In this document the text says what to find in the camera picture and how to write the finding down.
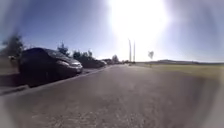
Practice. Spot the dark car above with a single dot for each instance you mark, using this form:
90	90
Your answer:
43	65
93	63

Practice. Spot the distant street lamp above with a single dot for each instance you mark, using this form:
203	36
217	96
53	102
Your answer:
129	51
134	51

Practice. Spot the grey asphalt path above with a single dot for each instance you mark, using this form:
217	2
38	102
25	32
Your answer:
126	93

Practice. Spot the distant tree line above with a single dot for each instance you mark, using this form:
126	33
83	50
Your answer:
173	61

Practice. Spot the concrete kerb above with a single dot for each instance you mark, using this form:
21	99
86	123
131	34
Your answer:
50	83

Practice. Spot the grass field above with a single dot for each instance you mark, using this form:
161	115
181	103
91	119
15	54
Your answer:
190	70

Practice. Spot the row of trees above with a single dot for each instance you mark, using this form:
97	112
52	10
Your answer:
13	45

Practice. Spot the asphalt car park ground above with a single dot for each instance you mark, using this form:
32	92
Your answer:
8	80

